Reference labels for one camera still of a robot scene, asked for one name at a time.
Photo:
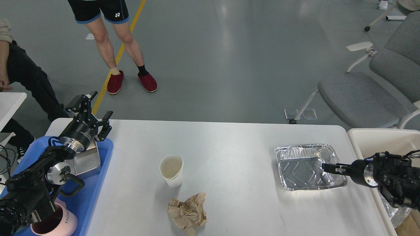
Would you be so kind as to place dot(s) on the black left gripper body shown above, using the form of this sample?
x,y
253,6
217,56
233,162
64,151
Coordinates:
x,y
78,136

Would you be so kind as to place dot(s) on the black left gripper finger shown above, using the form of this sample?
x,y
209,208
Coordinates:
x,y
106,127
81,109

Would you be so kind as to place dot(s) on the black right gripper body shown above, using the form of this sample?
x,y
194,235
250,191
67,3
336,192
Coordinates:
x,y
361,172

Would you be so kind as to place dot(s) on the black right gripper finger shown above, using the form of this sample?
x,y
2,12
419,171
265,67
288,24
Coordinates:
x,y
337,168

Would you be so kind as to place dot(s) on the square stainless steel tray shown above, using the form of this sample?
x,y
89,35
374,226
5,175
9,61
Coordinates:
x,y
87,163

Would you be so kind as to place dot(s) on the aluminium foil tray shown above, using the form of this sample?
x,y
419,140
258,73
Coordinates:
x,y
300,167

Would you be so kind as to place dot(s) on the white paper cup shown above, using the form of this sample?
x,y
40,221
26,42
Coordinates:
x,y
171,169

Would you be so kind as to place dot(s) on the pink mug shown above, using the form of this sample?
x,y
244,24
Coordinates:
x,y
61,223

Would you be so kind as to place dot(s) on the brown paper napkin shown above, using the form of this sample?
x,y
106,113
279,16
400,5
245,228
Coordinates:
x,y
188,214

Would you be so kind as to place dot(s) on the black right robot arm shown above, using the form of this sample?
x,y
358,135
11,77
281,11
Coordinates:
x,y
394,176

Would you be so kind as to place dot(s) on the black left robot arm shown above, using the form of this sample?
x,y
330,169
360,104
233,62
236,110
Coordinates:
x,y
31,193

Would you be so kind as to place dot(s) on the white waste bin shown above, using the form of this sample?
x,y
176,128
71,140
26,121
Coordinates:
x,y
368,141

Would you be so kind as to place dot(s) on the blue plastic tray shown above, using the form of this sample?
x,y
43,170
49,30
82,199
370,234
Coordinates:
x,y
83,203

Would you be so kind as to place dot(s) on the seated person in black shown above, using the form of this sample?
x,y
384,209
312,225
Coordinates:
x,y
17,66

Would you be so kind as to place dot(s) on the white side table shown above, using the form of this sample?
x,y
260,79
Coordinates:
x,y
9,103

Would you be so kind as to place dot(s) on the grey office chair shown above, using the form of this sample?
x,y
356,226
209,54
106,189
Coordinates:
x,y
359,101

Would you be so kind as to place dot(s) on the white chair base far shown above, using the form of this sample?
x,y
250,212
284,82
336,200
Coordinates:
x,y
404,6

